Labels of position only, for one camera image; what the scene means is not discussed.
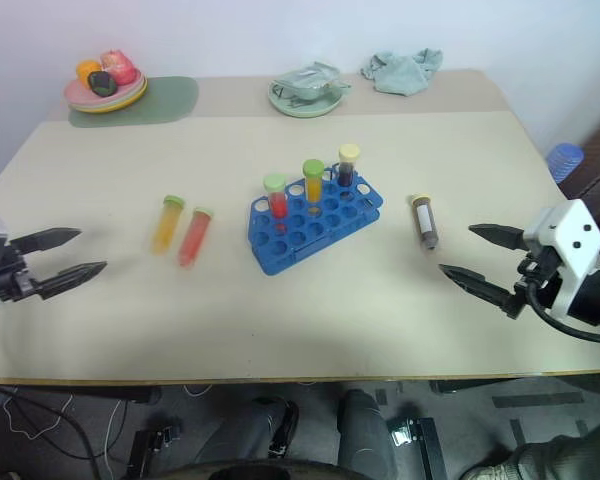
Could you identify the orange toy fruit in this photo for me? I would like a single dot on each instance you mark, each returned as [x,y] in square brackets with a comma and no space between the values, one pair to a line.
[86,69]

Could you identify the orange tube with green cap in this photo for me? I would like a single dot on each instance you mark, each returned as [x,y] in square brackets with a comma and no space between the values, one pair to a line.
[313,182]
[166,225]

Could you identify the blue test tube rack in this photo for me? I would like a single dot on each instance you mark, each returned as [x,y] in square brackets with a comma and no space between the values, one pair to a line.
[300,240]

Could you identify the pink toy peach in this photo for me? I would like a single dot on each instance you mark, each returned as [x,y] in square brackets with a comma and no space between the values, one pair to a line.
[119,66]

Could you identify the dark tube with yellow cap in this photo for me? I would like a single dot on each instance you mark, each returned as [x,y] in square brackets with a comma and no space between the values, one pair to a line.
[348,167]

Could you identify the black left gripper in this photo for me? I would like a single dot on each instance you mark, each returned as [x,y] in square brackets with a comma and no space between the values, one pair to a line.
[11,280]

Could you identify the black floor device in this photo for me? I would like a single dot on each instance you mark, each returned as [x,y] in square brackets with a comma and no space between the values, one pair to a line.
[155,445]

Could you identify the blue ribbed round object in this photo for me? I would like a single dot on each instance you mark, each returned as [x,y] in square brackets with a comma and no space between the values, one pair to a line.
[565,160]

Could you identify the dark floor tape strip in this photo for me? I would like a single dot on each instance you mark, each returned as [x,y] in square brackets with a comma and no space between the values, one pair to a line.
[537,400]

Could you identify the grey trouser leg with shoe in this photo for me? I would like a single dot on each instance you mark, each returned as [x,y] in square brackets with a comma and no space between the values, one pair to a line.
[555,460]

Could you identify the light green plate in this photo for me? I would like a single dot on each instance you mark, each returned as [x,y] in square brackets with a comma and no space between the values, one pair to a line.
[135,95]

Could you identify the pink plate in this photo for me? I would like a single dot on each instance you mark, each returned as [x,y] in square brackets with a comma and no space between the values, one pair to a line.
[80,97]

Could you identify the grey rounded leg shape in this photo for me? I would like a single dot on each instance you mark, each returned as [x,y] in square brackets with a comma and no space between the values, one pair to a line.
[257,430]
[365,435]

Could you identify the black metal floor frame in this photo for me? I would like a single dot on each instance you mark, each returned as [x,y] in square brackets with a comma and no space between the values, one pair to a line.
[425,450]

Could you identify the dark brown wooden furniture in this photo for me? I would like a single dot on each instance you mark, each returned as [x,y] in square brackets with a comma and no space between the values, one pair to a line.
[597,160]

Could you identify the yellow plate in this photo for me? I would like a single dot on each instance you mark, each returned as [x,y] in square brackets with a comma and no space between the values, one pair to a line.
[130,105]

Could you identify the pale green plate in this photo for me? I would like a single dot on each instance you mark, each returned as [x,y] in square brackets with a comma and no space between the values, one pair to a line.
[305,107]

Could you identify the dark green toy fruit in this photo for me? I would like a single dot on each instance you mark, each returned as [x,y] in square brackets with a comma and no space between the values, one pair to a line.
[102,83]

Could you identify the green placemat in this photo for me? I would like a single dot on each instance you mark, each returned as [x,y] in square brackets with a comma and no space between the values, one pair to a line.
[172,100]

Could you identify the brown tube with white label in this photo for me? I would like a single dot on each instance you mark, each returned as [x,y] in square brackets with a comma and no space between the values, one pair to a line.
[424,222]

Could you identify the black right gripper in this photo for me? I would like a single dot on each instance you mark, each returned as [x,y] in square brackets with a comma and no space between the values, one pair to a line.
[535,280]

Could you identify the red tube with green cap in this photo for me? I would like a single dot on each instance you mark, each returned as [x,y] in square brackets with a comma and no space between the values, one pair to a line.
[276,197]

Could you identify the mint green cloth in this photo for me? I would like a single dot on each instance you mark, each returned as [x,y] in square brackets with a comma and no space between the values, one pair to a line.
[400,75]

